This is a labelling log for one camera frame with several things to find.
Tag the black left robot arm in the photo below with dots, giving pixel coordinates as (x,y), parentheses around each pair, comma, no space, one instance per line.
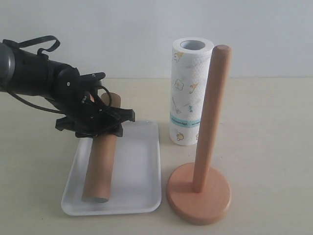
(28,75)

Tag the printed white paper towel roll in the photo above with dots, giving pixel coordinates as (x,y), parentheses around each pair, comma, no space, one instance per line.
(189,73)

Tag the wooden paper towel holder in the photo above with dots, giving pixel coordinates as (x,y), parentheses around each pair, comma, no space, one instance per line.
(197,192)

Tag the white rectangular tray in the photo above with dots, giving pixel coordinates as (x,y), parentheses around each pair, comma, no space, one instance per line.
(136,179)

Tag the brown cardboard tube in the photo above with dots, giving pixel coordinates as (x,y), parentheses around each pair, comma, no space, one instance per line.
(97,186)

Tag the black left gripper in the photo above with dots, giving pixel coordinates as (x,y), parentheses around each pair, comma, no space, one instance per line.
(76,97)

